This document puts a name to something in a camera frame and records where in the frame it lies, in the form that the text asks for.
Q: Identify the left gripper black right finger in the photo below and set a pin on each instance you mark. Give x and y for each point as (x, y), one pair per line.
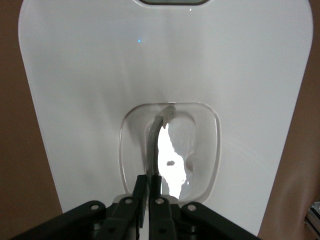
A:
(162, 220)

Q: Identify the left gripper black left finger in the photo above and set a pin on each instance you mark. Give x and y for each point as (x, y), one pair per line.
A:
(120, 217)

